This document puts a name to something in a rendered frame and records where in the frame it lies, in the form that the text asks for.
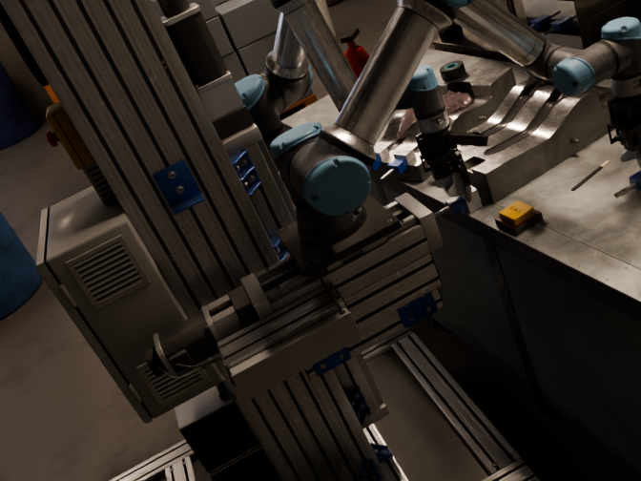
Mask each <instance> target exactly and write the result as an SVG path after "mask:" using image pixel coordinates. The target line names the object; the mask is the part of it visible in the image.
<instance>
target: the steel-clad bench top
mask: <svg viewBox="0 0 641 481"><path fill-rule="evenodd" d="M457 60H461V61H463V62H464V65H465V69H474V68H505V67H512V70H513V73H514V77H515V81H516V85H517V84H519V83H520V82H522V81H525V80H527V79H528V78H529V77H530V75H528V74H526V73H524V72H523V71H522V69H521V67H520V65H519V64H514V63H509V62H504V61H498V60H492V59H486V58H481V57H475V56H469V55H464V54H458V53H453V52H442V51H436V50H430V49H428V50H427V51H426V53H425V55H424V58H423V59H422V61H421V63H420V65H423V64H425V65H429V66H431V67H432V69H433V72H434V73H435V76H436V78H437V77H438V76H440V75H441V74H440V68H441V67H442V66H443V65H445V64H447V63H449V62H452V61H457ZM338 115H339V111H338V109H337V108H336V106H335V104H334V102H333V101H332V99H331V97H330V95H327V96H326V97H324V98H322V99H320V100H318V101H316V102H315V103H313V104H311V105H309V106H307V107H305V108H304V109H302V110H300V111H298V112H296V113H295V114H293V115H290V116H288V117H286V118H285V119H284V120H282V121H281V122H282V123H283V124H285V125H287V126H289V127H291V128H295V127H297V126H300V125H302V124H305V123H308V122H318V123H320V124H321V126H322V128H324V127H327V126H330V125H333V124H334V122H335V121H336V119H337V117H338ZM625 151H626V149H624V146H623V145H621V143H620V141H616V142H614V143H613V144H610V136H609V134H606V135H604V136H602V137H601V138H599V139H597V140H596V141H594V142H593V143H591V144H590V145H589V146H587V147H586V148H584V149H582V150H581V151H579V152H577V153H576V154H574V155H573V156H571V157H569V158H567V159H566V160H564V161H562V162H561V163H559V164H558V165H556V166H554V167H553V168H551V169H549V170H548V171H546V172H545V173H543V174H542V175H541V176H539V177H538V178H535V179H534V180H532V181H530V182H529V183H527V184H526V185H524V186H522V187H521V188H519V189H518V190H516V191H514V192H513V193H511V194H510V195H508V196H506V197H505V198H503V199H501V200H499V201H498V202H496V203H492V202H490V201H487V200H485V199H482V198H480V200H481V203H482V206H483V207H481V208H480V209H478V210H476V211H474V212H472V213H469V212H468V211H467V210H464V211H463V212H461V213H463V214H465V215H467V216H469V217H471V218H473V219H475V220H477V221H479V222H481V223H483V224H485V225H487V226H489V227H491V228H492V229H494V230H496V231H498V232H500V233H502V234H504V235H506V236H508V237H510V238H512V239H514V240H516V241H518V242H520V243H522V244H524V245H526V246H528V247H530V248H532V249H534V250H536V251H538V252H540V253H542V254H544V255H546V256H548V257H550V258H552V259H554V260H556V261H558V262H560V263H562V264H564V265H566V266H568V267H570V268H572V269H574V270H576V271H578V272H580V273H582V274H584V275H586V276H588V277H590V278H592V279H594V280H596V281H598V282H600V283H602V284H604V285H606V286H608V287H610V288H612V289H614V290H616V291H618V292H620V293H622V294H624V295H626V296H628V297H630V298H632V299H634V300H636V301H638V302H640V303H641V191H639V190H637V189H633V190H631V191H629V192H628V193H626V194H625V195H623V196H621V197H619V198H616V197H615V196H614V194H615V193H616V192H618V191H620V190H622V189H624V188H626V187H627V186H629V185H631V184H630V179H629V177H630V176H632V175H633V174H635V173H637V172H639V171H641V169H640V167H639V165H638V163H637V160H636V159H633V160H629V161H624V162H623V161H621V155H622V154H623V153H624V152H625ZM607 160H609V161H610V163H609V164H607V165H606V166H605V167H604V168H602V169H601V170H600V171H599V172H597V173H596V174H595V175H594V176H592V177H591V178H590V179H588V180H587V181H586V182H585V183H583V184H582V185H581V186H580V187H578V188H577V189H576V190H575V191H571V189H572V188H573V187H574V186H575V185H576V184H578V183H579V182H580V181H581V180H583V179H584V178H585V177H587V176H588V175H589V174H590V173H592V172H593V171H594V170H595V169H597V168H598V167H599V166H600V165H602V164H603V163H604V162H605V161H607ZM394 179H395V180H397V181H399V182H401V183H403V184H405V185H407V186H409V187H411V188H413V189H415V190H417V191H419V192H421V193H423V194H425V195H427V196H429V197H431V198H433V199H435V200H437V201H439V202H441V203H443V204H445V201H446V200H447V199H450V198H451V197H450V196H449V195H448V190H449V188H450V187H451V186H452V185H450V186H446V187H442V188H439V187H437V181H436V179H435V178H433V176H432V175H431V176H430V177H429V178H428V179H427V180H425V181H424V182H420V181H413V180H405V179H397V178H394ZM517 200H518V201H521V202H522V203H525V204H527V205H529V206H532V207H534V209H535V210H537V211H540V212H541V213H542V215H543V219H542V220H540V221H539V222H537V223H536V224H534V225H533V226H531V227H529V228H528V229H527V230H526V231H524V232H523V233H521V234H520V235H518V236H516V235H514V234H512V233H510V232H508V231H507V230H505V229H503V228H501V227H499V226H497V225H496V222H495V219H496V218H497V217H499V216H500V215H499V212H501V211H502V210H504V209H506V208H507V207H508V206H509V205H511V204H513V203H514V202H516V201H517ZM445 205H446V204H445Z"/></svg>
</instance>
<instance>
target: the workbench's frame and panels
mask: <svg viewBox="0 0 641 481"><path fill-rule="evenodd" d="M380 178H381V177H376V176H370V181H371V188H370V192H369V195H370V196H371V197H373V198H374V199H375V200H376V201H377V202H378V203H380V204H381V205H382V206H383V207H384V206H386V205H388V204H390V203H392V202H394V201H395V198H397V197H399V196H400V195H402V194H404V193H408V194H409V195H410V196H412V197H413V198H414V199H416V200H417V201H418V202H420V203H421V204H422V205H424V206H425V207H426V208H428V209H429V210H430V211H431V212H433V214H435V213H437V212H440V210H442V209H444V208H446V205H445V204H443V203H441V202H439V201H437V200H435V199H433V198H431V197H429V196H427V195H425V194H423V193H421V192H419V191H417V190H415V189H413V188H411V187H409V186H407V185H405V184H403V183H401V182H399V181H397V180H395V179H394V178H386V179H385V180H384V181H380ZM435 221H436V223H437V226H438V229H439V231H440V234H441V237H442V240H443V243H444V246H442V247H440V248H438V249H436V250H435V251H433V252H431V254H432V257H433V259H434V262H435V264H436V267H437V269H438V272H439V275H440V278H441V280H442V283H443V284H442V285H441V286H439V287H438V288H439V290H440V293H441V296H442V299H443V301H444V304H445V306H444V307H442V308H441V309H439V310H438V311H437V312H435V313H434V314H432V315H430V316H428V317H427V319H428V321H429V322H430V323H431V324H432V326H433V327H434V328H440V327H442V326H444V327H445V328H446V329H448V330H449V331H450V332H451V333H453V334H454V335H455V336H457V337H458V338H459V339H461V340H462V341H463V342H464V343H466V344H467V345H469V346H470V347H471V348H473V349H474V350H475V351H476V352H478V353H479V354H480V355H482V356H483V357H484V358H486V359H487V360H488V361H490V362H491V363H492V364H493V365H495V366H496V367H498V368H499V369H500V370H502V371H503V372H504V373H505V374H506V375H507V376H508V377H510V378H511V379H512V380H514V381H515V382H516V383H518V384H519V385H520V386H521V387H523V388H524V389H526V390H527V391H528V392H530V393H531V394H532V395H533V399H534V402H535V405H536V406H537V407H538V408H539V409H540V410H541V412H542V413H543V414H545V415H550V414H552V413H554V412H556V413H557V414H559V415H560V416H561V417H562V418H564V419H565V420H566V421H568V422H569V423H570V424H572V425H573V426H574V427H575V428H577V429H578V430H580V431H581V432H582V433H584V434H585V435H586V436H587V437H588V438H589V439H590V440H592V441H593V442H594V443H596V444H597V445H598V446H600V447H601V448H602V449H603V450H605V451H606V452H608V453H609V454H610V455H612V456H613V457H614V458H615V459H617V460H618V461H619V462H621V463H622V464H623V465H625V466H626V467H627V468H629V469H630V470H631V471H633V472H634V473H635V474H637V475H638V476H639V477H641V303H640V302H638V301H636V300H634V299H632V298H630V297H628V296H626V295H624V294H622V293H620V292H618V291H616V290H614V289H612V288H610V287H608V286H606V285H604V284H602V283H600V282H598V281H596V280H594V279H592V278H590V277H588V276H586V275H584V274H582V273H580V272H578V271H576V270H574V269H572V268H570V267H568V266H566V265H564V264H562V263H560V262H558V261H556V260H554V259H552V258H550V257H548V256H546V255H544V254H542V253H540V252H538V251H536V250H534V249H532V248H530V247H528V246H526V245H524V244H522V243H520V242H518V241H516V240H514V239H512V238H510V237H508V236H506V235H504V234H502V233H500V232H498V231H496V230H494V229H492V228H491V227H489V226H487V225H485V224H483V223H481V222H479V221H477V220H475V219H473V218H471V217H469V216H467V215H465V214H463V213H459V214H457V215H453V214H452V213H451V212H450V211H448V212H446V213H444V214H442V215H440V216H438V217H436V218H435Z"/></svg>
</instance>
